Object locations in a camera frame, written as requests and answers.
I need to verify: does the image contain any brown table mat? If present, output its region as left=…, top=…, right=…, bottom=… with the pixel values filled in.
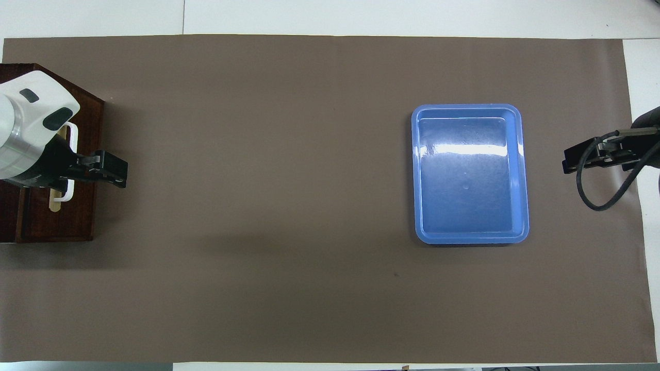
left=2, top=35, right=658, bottom=364

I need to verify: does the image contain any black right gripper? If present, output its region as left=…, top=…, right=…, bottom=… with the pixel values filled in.
left=562, top=106, right=660, bottom=175

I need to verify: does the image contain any white drawer handle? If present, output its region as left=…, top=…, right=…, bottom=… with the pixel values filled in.
left=53, top=122, right=79, bottom=203

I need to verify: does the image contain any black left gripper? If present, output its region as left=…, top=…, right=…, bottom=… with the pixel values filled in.
left=5, top=137, right=128, bottom=189

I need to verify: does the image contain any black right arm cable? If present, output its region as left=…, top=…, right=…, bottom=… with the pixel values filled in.
left=576, top=127, right=660, bottom=212

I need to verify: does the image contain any beige handle backplate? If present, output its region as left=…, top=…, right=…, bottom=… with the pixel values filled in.
left=49, top=126, right=70, bottom=212

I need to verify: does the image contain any blue plastic tray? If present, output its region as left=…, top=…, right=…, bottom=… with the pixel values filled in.
left=411, top=104, right=530, bottom=245

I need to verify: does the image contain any dark wooden cabinet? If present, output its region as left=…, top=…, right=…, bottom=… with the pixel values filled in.
left=0, top=63, right=105, bottom=244

